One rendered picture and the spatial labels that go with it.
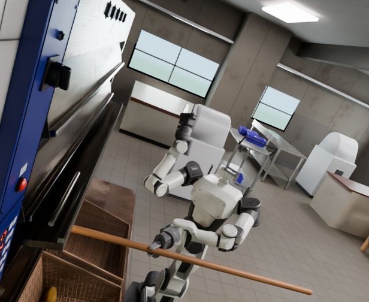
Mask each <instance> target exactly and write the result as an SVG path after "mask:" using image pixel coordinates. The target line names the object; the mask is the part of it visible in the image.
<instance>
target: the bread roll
mask: <svg viewBox="0 0 369 302"><path fill-rule="evenodd" d="M56 295H57V290H56V288H55V287H53V286H52V287H51V288H49V289H48V290H47V291H46V293H45V294H44V297H43V302H46V301H51V302H55V300H56Z"/></svg>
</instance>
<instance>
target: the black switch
mask: <svg viewBox="0 0 369 302"><path fill-rule="evenodd" d="M64 39H65V34H64V32H63V31H60V32H59V33H58V40H59V41H61V40H64ZM59 59H60V55H56V56H51V57H48V60H47V63H46V68H45V70H44V75H43V79H42V82H41V86H40V92H42V91H44V90H46V89H47V88H49V87H53V88H57V87H59V88H60V89H63V90H68V88H69V81H70V77H71V70H72V69H71V68H70V67H67V66H65V65H64V64H62V63H60V62H59Z"/></svg>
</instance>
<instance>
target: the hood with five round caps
mask: <svg viewBox="0 0 369 302"><path fill-rule="evenodd" d="M134 14H135V13H134V12H133V11H132V10H131V9H130V8H129V7H128V6H127V5H125V4H124V3H123V2H122V1H121V0H80V3H79V6H78V10H77V14H76V16H75V21H74V24H73V27H72V31H71V35H70V38H69V41H68V45H67V48H66V52H65V56H64V60H65V59H69V58H72V57H74V56H78V55H82V54H84V53H87V52H91V51H94V50H97V49H101V48H103V47H107V46H110V45H113V44H116V43H119V42H122V41H126V37H127V35H128V32H129V29H130V27H131V23H132V20H133V18H134Z"/></svg>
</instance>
